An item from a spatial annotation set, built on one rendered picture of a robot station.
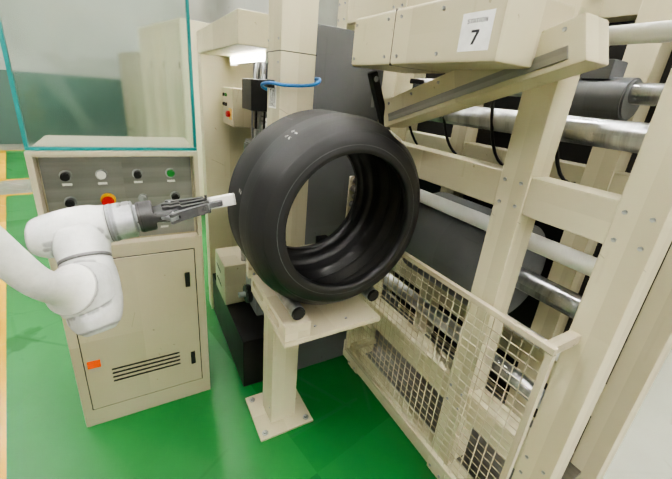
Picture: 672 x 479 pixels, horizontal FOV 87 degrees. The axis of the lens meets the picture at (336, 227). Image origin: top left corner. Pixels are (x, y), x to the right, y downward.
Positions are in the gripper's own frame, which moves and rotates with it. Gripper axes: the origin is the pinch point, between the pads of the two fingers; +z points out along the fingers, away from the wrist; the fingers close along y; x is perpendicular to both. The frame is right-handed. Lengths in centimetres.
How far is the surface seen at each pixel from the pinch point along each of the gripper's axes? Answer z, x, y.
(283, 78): 31.0, -28.4, 26.8
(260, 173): 9.4, -7.7, -7.1
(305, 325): 16.6, 42.2, -10.1
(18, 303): -115, 110, 190
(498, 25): 57, -38, -34
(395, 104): 68, -18, 14
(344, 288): 29.5, 31.2, -13.0
